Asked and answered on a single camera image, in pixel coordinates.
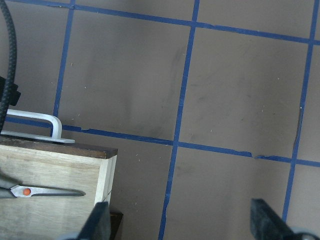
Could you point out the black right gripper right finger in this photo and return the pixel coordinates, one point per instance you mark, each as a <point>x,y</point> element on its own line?
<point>265,224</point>

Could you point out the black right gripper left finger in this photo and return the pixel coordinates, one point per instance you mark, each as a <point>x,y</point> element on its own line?
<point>98,224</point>

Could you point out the grey orange scissors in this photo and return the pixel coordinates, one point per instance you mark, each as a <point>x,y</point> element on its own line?
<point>12,188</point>

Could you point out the wooden drawer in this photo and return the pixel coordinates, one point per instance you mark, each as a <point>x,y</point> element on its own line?
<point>85,168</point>

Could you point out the white drawer handle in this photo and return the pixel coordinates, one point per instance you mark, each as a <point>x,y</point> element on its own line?
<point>38,120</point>

